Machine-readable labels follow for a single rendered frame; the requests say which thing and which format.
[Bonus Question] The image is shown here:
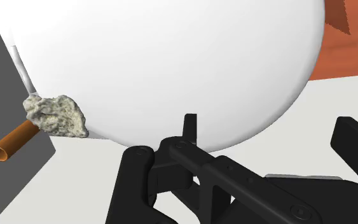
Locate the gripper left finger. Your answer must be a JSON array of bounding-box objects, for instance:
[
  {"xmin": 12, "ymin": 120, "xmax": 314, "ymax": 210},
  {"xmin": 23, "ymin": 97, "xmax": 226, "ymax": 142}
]
[{"xmin": 105, "ymin": 113, "xmax": 320, "ymax": 224}]

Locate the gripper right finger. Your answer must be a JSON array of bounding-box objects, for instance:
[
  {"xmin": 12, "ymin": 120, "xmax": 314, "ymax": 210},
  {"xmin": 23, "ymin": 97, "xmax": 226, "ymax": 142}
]
[{"xmin": 330, "ymin": 116, "xmax": 358, "ymax": 224}]

